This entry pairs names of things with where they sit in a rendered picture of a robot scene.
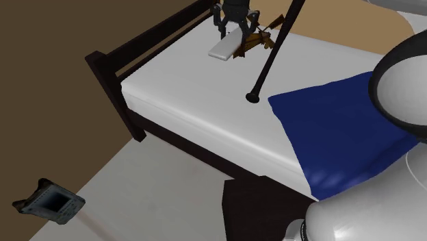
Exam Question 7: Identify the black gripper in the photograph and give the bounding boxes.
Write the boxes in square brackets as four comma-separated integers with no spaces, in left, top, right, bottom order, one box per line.
[213,0,261,44]

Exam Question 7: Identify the white flat rectangular slab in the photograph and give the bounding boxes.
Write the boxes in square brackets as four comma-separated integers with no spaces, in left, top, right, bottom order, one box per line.
[207,26,246,62]

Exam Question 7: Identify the brown wooden toy plane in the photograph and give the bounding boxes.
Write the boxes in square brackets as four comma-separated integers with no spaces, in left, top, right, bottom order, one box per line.
[232,14,285,60]

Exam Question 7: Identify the black baseball bat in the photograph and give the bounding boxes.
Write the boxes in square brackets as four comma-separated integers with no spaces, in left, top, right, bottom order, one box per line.
[245,0,307,104]

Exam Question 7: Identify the dark-framed bed with white mattress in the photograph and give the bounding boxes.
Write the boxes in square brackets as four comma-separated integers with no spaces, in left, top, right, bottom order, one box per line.
[84,0,419,202]

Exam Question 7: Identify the blue blanket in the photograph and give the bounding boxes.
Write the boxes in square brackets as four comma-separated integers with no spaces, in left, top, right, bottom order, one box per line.
[267,71,419,201]

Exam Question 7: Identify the dark robot stand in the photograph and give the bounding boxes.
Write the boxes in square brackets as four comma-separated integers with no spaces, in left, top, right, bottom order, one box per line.
[221,176,316,241]

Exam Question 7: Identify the grey handheld screen device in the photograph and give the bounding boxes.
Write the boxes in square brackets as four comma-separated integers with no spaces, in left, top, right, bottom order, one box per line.
[12,177,86,225]

